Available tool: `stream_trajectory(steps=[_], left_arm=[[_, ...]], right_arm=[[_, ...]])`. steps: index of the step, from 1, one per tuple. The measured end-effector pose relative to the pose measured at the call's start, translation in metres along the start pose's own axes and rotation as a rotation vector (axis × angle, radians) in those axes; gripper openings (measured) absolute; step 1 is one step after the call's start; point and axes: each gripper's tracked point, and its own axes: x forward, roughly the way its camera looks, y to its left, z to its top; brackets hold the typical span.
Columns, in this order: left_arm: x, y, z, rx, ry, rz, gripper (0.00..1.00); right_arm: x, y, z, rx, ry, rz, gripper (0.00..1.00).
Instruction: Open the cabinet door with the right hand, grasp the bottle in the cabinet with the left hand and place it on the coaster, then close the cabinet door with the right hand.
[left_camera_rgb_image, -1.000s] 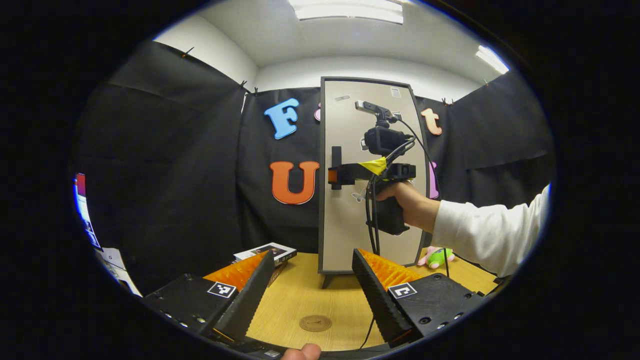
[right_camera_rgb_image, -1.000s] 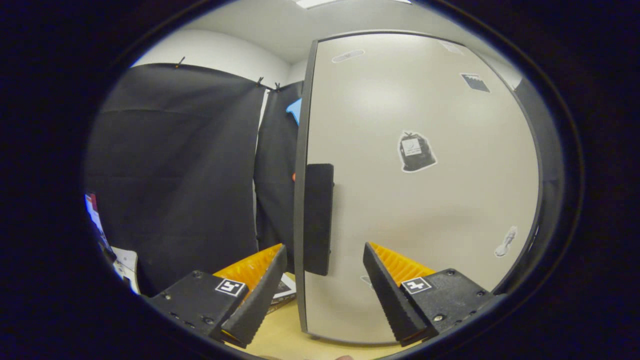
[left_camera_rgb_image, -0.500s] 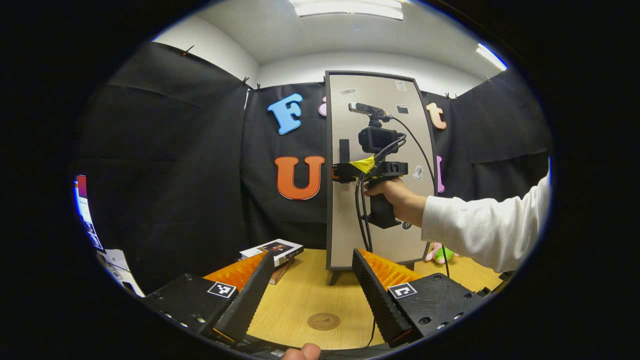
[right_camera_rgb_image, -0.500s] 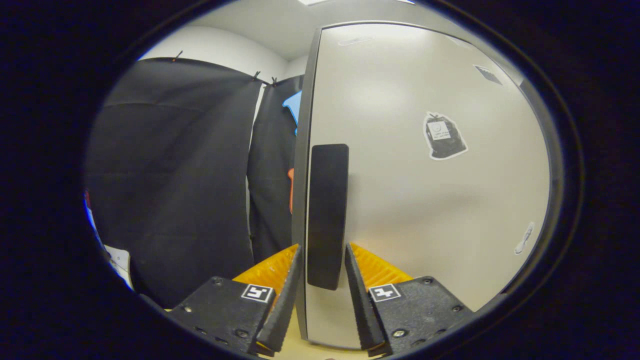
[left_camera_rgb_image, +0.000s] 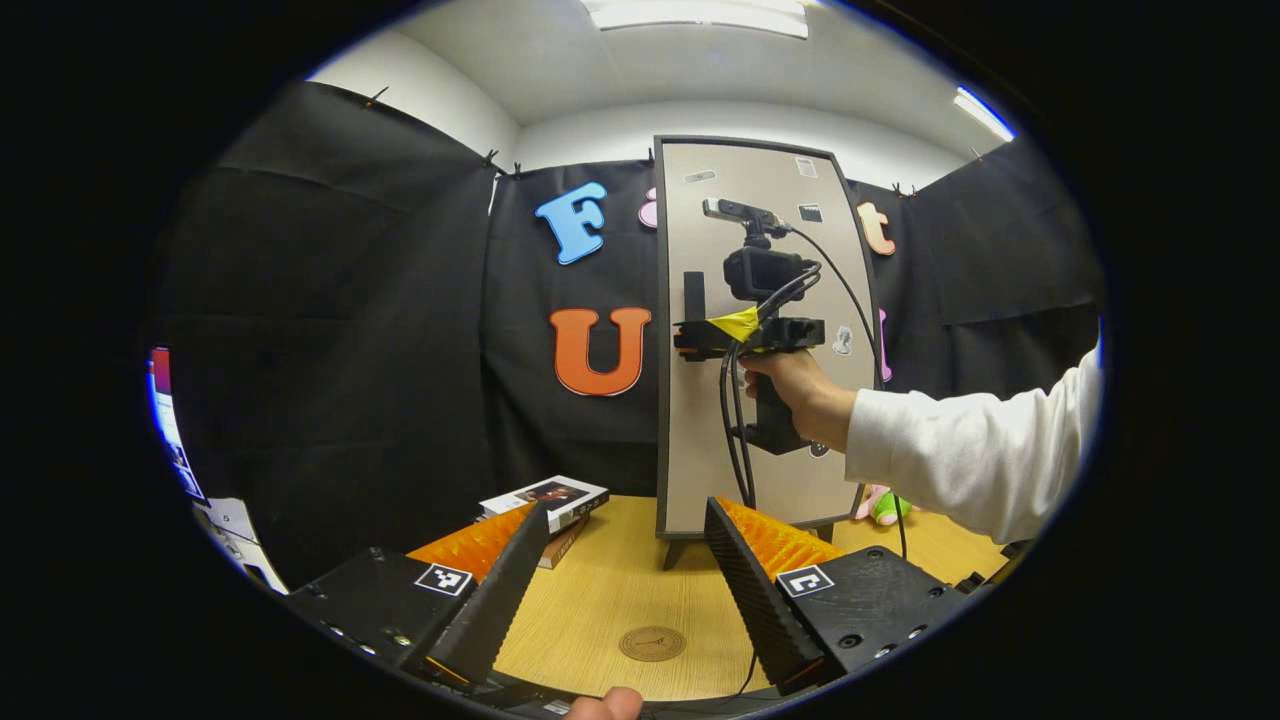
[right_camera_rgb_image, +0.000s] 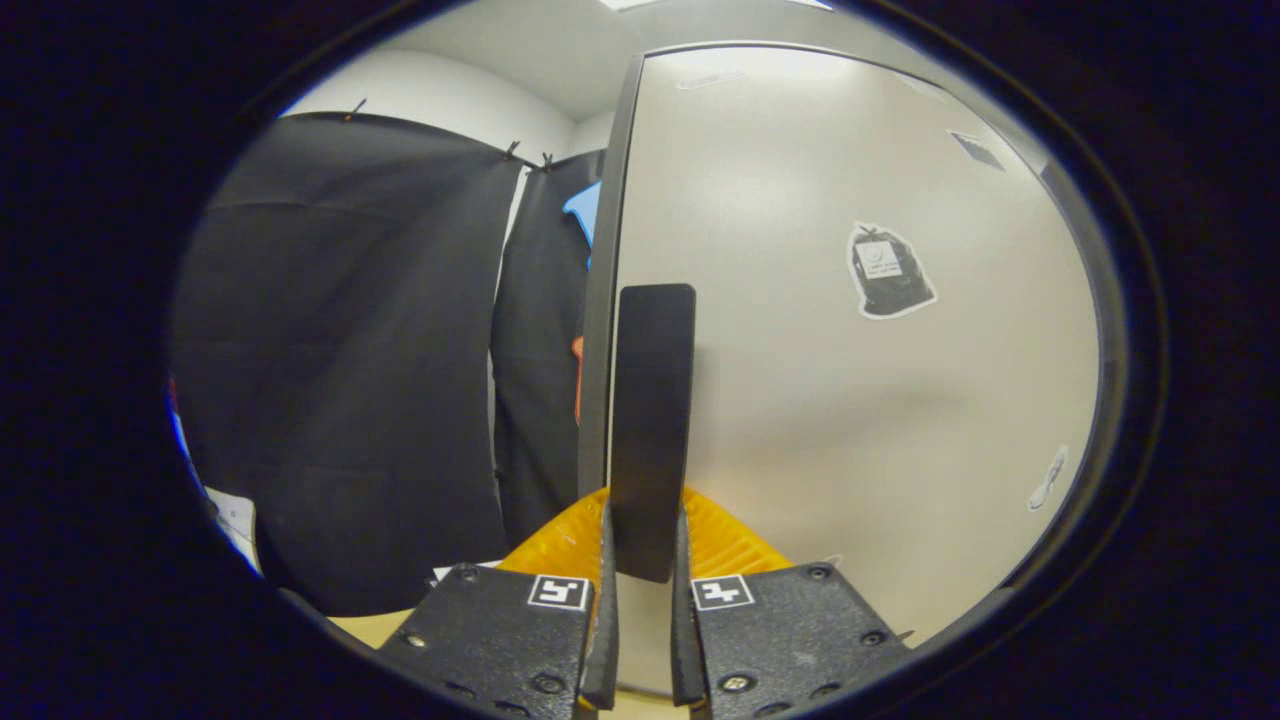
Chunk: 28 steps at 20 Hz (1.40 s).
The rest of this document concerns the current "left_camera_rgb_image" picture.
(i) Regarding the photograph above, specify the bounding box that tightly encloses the pink green plush toy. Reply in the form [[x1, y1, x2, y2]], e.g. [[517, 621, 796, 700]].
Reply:
[[853, 485, 916, 528]]

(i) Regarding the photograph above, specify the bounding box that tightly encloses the thin black cable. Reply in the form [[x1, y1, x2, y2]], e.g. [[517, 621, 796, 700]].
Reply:
[[788, 226, 909, 561]]

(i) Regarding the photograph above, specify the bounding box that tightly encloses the white book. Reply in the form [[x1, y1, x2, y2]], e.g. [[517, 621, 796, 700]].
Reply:
[[478, 475, 611, 535]]

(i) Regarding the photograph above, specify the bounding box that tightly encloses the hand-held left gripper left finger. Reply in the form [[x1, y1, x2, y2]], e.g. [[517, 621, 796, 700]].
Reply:
[[285, 500, 551, 691]]

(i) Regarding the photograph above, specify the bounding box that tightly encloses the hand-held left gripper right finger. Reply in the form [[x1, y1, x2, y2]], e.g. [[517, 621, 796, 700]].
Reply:
[[704, 496, 976, 698]]

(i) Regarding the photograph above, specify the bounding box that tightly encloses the black backdrop cloth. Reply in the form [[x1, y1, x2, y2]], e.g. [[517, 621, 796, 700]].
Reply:
[[150, 80, 1106, 591]]

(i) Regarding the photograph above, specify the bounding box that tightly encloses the round brown coaster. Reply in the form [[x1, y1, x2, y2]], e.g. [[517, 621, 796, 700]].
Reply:
[[618, 625, 689, 663]]

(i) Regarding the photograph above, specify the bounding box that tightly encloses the thick black cable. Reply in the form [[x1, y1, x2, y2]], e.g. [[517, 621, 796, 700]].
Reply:
[[718, 262, 823, 696]]

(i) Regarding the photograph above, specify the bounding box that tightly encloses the brown book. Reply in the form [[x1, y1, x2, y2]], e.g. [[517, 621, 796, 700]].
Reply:
[[535, 515, 593, 571]]

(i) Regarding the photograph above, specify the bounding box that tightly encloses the black door handle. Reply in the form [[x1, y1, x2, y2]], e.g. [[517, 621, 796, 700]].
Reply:
[[683, 270, 707, 351]]

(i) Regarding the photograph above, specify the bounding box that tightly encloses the long ceiling light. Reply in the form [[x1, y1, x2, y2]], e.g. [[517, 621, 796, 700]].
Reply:
[[580, 0, 811, 39], [952, 86, 1016, 141]]

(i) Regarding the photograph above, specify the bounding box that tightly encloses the white paper sheet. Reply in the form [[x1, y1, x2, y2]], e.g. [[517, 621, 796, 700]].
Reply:
[[205, 497, 261, 541]]

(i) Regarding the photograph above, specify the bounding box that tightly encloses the computer monitor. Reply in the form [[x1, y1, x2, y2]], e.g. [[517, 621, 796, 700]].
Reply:
[[148, 345, 208, 501]]

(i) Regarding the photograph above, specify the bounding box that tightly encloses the dark grey cabinet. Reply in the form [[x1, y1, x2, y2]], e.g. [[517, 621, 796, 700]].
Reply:
[[653, 134, 888, 571]]

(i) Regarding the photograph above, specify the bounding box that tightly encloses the white flat object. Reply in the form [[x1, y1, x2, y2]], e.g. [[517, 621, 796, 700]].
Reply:
[[215, 535, 291, 596]]

